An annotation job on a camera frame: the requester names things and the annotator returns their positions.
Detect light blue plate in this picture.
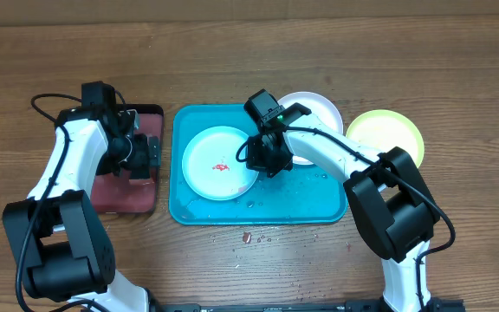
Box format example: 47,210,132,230
181,126,258,201

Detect yellow-green plate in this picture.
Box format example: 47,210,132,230
346,109,424,167

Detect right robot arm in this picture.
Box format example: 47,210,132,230
236,89,443,311

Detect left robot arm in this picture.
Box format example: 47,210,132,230
2,81,164,311

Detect black tray with red water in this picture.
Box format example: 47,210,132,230
91,104,164,214

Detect teal plastic tray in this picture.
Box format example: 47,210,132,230
169,104,347,225

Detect white plate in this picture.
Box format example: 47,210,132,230
278,91,344,166

